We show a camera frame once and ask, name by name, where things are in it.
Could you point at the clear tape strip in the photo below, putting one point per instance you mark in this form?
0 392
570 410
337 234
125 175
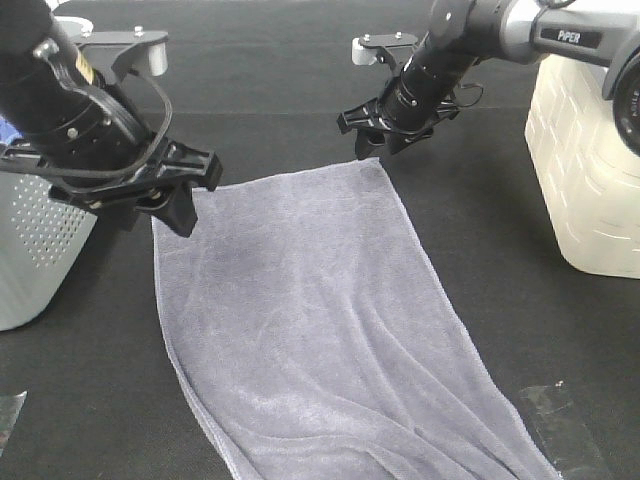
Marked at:
561 432
10 408

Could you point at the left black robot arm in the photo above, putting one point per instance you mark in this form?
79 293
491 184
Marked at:
25 30

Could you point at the white plastic basket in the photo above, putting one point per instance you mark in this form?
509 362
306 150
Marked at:
588 177

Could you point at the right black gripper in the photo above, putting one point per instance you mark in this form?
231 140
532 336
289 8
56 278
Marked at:
410 105

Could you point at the grey microfibre towel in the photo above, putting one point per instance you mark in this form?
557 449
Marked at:
312 338

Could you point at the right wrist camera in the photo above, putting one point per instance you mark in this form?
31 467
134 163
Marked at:
392 50

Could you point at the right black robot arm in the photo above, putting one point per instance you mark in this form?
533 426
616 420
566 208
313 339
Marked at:
600 33

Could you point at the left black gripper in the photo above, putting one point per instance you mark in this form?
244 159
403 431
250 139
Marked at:
104 148

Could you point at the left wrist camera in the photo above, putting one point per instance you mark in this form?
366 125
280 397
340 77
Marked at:
115 53

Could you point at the right clear tape strip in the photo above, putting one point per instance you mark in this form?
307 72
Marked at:
561 432

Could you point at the left clear tape strip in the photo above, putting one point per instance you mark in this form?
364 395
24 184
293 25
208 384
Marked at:
10 408

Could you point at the grey perforated laundry basket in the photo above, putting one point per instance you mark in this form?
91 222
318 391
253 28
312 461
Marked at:
40 240

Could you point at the blue cloth in basket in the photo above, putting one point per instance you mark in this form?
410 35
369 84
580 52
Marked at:
8 133

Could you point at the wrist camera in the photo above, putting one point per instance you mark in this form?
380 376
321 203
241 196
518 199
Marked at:
115 53
392 50

